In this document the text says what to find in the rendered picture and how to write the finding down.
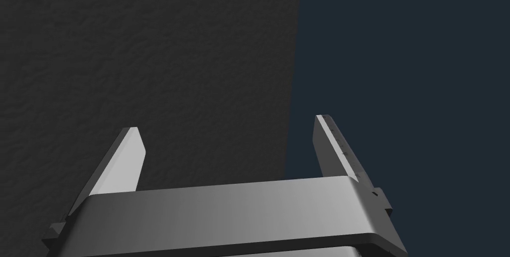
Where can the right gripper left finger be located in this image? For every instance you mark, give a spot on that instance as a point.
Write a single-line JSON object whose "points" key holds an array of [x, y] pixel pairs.
{"points": [[119, 167]]}

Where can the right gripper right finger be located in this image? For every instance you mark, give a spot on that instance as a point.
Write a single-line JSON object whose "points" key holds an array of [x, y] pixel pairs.
{"points": [[332, 152]]}

